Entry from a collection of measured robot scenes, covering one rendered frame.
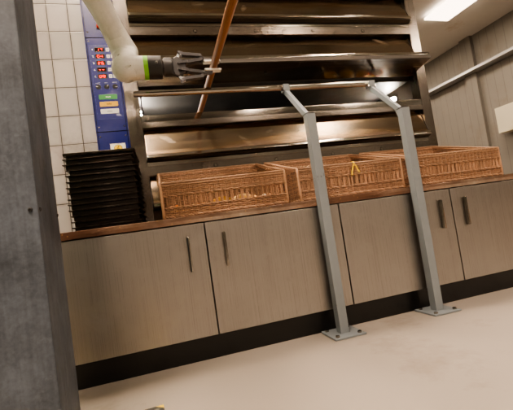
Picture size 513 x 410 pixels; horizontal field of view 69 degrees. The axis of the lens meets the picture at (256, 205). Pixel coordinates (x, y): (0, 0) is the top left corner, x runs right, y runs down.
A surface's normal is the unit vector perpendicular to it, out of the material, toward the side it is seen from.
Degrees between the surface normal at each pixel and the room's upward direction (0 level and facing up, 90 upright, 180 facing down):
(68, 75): 90
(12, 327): 90
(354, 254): 90
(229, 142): 70
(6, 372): 90
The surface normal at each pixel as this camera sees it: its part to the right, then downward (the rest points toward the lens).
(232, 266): 0.26, -0.09
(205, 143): 0.19, -0.43
